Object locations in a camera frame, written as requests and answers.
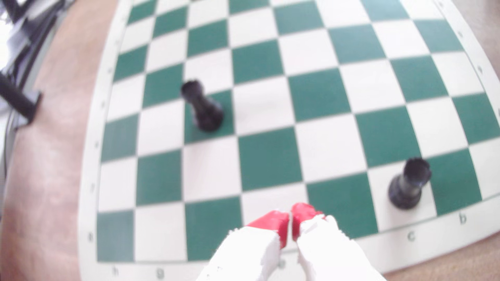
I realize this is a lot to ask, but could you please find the black stand leg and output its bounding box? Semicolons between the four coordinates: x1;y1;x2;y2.
0;72;43;125

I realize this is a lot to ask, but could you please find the green white chess board mat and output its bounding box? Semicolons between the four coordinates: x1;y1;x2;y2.
77;0;500;281

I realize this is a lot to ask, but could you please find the black chess rook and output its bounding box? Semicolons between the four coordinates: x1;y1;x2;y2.
387;157;433;210
180;79;225;132

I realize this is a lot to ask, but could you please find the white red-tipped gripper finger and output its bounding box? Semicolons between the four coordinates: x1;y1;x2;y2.
195;210;291;281
291;202;387;281

